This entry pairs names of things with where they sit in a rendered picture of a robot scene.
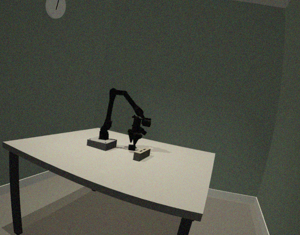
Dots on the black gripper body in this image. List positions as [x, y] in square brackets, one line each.
[135, 131]

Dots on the black two-prong plug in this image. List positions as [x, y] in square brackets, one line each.
[132, 147]

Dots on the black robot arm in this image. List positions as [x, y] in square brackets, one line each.
[103, 134]

